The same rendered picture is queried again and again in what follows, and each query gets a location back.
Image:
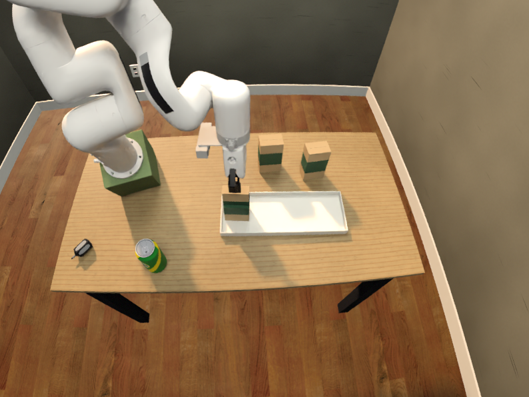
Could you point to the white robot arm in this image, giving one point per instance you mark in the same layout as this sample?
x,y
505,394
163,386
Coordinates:
x,y
99,126

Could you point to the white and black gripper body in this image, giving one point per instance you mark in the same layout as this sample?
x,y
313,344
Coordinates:
x,y
235,159

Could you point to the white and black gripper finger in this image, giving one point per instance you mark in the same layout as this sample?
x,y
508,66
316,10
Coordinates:
x,y
234,186

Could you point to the green drink can with yellow stripe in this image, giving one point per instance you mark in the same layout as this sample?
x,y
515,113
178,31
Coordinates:
x,y
150,255

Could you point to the tan box with dark green band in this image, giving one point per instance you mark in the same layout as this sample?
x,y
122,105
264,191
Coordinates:
x,y
314,160
270,150
236,206

